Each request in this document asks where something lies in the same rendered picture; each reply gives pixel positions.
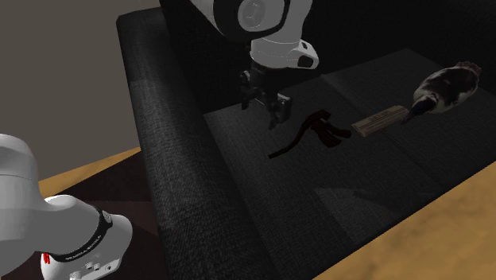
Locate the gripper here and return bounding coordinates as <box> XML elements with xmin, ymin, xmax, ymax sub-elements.
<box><xmin>238</xmin><ymin>59</ymin><xmax>293</xmax><ymax>131</ymax></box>

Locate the dark red axe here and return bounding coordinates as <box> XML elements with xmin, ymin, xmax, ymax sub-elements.
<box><xmin>268</xmin><ymin>109</ymin><xmax>353</xmax><ymax>160</ymax></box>

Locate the dark grey fabric sofa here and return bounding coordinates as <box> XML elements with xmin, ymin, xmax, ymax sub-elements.
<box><xmin>116</xmin><ymin>0</ymin><xmax>496</xmax><ymax>280</ymax></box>

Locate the beige remote control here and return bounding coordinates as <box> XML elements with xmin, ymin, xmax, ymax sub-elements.
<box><xmin>351</xmin><ymin>104</ymin><xmax>411</xmax><ymax>138</ymax></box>

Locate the black and white duck figure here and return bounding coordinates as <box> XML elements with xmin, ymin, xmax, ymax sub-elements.
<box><xmin>400</xmin><ymin>60</ymin><xmax>483</xmax><ymax>125</ymax></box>

